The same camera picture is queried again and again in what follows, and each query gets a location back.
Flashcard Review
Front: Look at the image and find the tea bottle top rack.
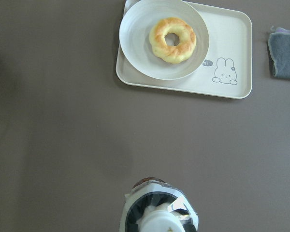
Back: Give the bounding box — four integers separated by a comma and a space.
119, 177, 199, 232

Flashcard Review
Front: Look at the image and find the cream serving tray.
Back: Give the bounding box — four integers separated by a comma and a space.
116, 0, 252, 99

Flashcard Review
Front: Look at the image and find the glazed donut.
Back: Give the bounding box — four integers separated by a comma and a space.
149, 17, 197, 64

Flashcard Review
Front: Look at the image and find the white plate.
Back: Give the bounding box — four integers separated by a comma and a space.
119, 0, 209, 80

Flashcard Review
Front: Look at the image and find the grey folded cloth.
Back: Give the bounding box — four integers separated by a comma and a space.
268, 27, 290, 79

